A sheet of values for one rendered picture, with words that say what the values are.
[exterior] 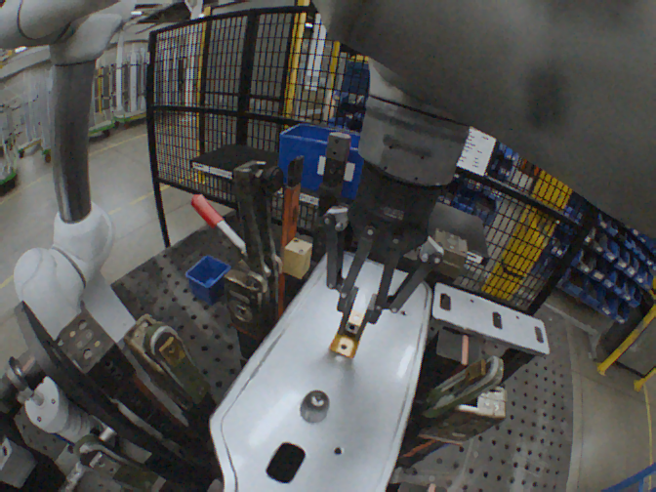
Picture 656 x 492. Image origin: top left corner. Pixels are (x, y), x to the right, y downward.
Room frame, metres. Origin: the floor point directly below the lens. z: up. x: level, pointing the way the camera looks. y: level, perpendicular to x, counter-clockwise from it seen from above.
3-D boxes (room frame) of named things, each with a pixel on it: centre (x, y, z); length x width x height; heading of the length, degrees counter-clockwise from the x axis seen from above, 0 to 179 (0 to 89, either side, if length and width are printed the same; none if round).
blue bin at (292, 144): (0.70, 0.01, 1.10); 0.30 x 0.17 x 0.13; 83
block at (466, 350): (0.26, -0.25, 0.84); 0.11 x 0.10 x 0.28; 74
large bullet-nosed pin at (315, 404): (0.11, -0.02, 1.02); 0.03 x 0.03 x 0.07
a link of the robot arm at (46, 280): (0.17, 0.66, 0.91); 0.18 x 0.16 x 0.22; 5
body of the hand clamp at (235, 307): (0.28, 0.11, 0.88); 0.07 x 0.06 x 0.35; 74
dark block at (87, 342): (0.06, 0.22, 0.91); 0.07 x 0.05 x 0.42; 74
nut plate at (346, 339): (0.24, -0.05, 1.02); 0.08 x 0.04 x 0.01; 165
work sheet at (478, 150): (0.74, -0.30, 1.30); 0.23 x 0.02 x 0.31; 74
